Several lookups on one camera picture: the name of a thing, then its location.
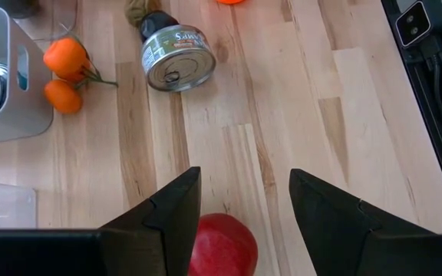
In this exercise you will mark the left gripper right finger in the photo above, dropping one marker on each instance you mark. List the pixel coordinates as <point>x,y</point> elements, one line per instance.
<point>328,230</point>

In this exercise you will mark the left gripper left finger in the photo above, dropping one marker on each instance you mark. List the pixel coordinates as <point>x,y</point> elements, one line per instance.
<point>159,237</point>

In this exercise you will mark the dark red apple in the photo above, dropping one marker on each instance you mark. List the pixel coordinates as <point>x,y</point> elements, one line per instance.
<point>225,249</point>

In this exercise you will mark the tuna can photo label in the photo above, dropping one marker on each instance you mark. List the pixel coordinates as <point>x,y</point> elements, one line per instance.
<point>179,65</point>

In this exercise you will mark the orange tangerine cluster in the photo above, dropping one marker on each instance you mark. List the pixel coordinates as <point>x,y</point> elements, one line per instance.
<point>64,57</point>

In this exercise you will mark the tall clear plastic bin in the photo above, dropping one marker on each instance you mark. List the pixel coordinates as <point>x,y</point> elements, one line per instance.
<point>6,207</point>

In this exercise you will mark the clear bin with cans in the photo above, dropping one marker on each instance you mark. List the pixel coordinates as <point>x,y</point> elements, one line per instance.
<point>25,115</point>

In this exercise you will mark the dark round fruit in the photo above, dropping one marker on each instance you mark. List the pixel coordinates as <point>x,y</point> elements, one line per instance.
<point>156,23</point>

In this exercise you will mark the brown kiwi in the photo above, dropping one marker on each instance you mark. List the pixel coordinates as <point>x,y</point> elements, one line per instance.
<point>136,11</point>

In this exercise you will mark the short clear plastic bin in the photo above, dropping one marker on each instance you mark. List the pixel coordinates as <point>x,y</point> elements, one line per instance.
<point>63,23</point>

